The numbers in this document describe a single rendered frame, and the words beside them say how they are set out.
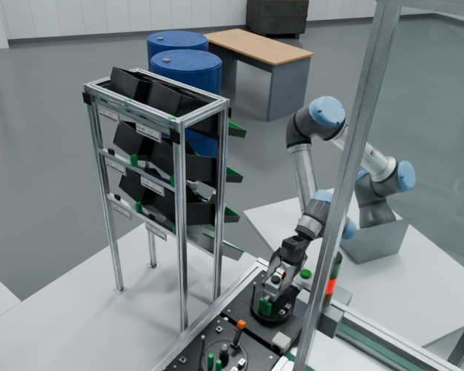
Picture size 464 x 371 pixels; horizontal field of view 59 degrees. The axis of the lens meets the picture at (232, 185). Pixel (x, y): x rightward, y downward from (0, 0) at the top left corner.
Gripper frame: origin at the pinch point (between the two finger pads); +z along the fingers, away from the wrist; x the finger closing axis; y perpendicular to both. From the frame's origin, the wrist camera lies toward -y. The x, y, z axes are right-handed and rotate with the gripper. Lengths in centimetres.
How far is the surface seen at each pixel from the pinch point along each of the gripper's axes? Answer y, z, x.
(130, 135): -43, -13, 45
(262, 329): 4.8, 13.9, -2.6
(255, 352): 0.0, 20.6, -5.4
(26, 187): 117, 25, 266
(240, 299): 7.9, 9.6, 9.9
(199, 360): -9.0, 30.2, 5.1
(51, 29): 258, -204, 638
